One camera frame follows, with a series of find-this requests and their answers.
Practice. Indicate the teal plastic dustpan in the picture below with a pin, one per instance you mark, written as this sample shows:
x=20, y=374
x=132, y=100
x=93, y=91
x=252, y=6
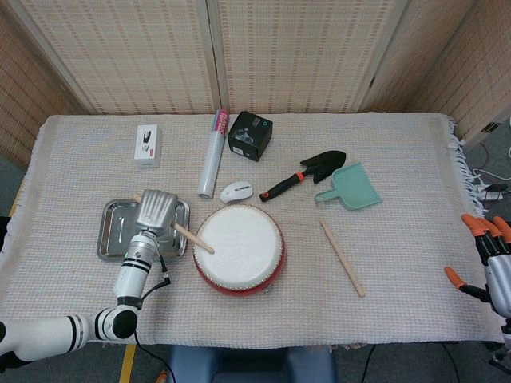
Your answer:
x=355, y=189

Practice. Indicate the white power strip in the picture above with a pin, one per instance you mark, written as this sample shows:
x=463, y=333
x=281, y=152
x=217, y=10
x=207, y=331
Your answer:
x=493, y=195

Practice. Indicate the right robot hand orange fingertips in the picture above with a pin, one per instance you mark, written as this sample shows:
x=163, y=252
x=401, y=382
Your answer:
x=501, y=275

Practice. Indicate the black garden trowel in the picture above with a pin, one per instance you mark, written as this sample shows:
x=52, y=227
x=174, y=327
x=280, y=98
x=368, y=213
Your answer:
x=325, y=163

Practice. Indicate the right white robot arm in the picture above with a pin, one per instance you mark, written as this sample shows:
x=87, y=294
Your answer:
x=504, y=339

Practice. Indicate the plastic wrap roll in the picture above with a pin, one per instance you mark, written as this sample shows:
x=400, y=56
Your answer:
x=212, y=159

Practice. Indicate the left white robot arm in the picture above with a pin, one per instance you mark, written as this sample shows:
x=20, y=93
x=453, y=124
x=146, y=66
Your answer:
x=131, y=275

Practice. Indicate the wooden drumstick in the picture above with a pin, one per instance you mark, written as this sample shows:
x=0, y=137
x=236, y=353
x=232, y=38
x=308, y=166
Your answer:
x=195, y=238
x=343, y=259

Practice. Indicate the white computer mouse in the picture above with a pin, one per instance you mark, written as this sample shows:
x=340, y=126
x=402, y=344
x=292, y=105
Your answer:
x=235, y=191

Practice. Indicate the beige woven tablecloth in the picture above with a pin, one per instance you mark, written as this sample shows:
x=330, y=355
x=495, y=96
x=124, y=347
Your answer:
x=407, y=247

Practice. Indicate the red drum white skin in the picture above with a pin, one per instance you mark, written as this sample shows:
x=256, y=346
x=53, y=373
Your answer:
x=243, y=249

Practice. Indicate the woven folding screen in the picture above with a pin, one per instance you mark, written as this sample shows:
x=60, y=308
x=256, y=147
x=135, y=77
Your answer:
x=295, y=56

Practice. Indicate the stainless steel tray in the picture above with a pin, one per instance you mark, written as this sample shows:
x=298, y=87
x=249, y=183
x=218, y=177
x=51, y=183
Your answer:
x=116, y=231

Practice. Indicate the white stapler box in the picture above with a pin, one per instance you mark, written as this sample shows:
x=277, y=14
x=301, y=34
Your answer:
x=148, y=145

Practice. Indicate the black cardboard box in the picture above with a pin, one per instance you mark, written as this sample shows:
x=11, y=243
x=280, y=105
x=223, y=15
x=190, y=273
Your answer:
x=249, y=137

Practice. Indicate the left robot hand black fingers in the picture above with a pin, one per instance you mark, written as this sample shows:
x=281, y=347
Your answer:
x=155, y=211

